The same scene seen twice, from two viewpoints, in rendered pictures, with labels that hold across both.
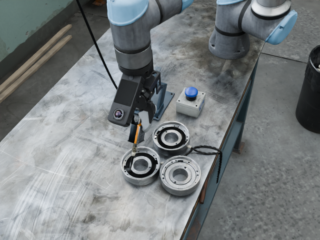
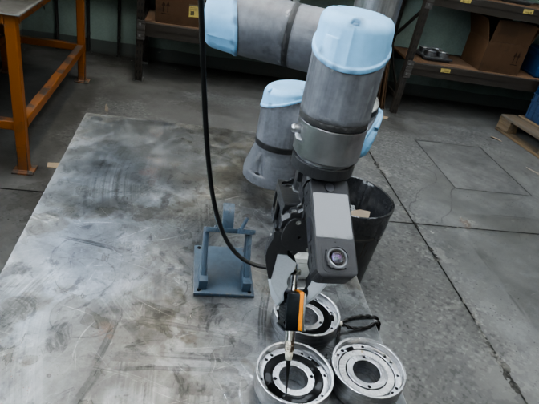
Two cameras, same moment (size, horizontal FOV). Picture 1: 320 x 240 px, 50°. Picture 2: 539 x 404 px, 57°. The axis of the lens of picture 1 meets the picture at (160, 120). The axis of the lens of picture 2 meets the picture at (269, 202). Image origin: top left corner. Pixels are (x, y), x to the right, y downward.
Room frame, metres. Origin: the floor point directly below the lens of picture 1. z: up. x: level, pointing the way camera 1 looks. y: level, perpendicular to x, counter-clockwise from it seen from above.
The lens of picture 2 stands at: (0.22, 0.41, 1.36)
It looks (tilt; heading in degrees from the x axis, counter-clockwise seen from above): 31 degrees down; 320
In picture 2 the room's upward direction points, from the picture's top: 11 degrees clockwise
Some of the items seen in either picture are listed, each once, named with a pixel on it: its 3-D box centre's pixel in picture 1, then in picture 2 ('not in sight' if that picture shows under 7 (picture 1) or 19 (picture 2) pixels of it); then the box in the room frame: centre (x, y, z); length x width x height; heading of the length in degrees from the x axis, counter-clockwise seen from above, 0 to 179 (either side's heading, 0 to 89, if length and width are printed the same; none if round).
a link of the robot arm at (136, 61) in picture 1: (132, 51); (326, 139); (0.58, 0.05, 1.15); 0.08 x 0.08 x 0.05
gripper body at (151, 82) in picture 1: (138, 79); (311, 198); (0.59, 0.04, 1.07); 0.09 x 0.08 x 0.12; 153
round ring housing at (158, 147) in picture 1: (171, 139); (304, 319); (0.61, -0.03, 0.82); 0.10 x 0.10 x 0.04
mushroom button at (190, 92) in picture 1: (191, 95); not in sight; (0.75, -0.10, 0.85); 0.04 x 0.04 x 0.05
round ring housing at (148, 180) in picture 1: (141, 166); (292, 381); (0.53, 0.06, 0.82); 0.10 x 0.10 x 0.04
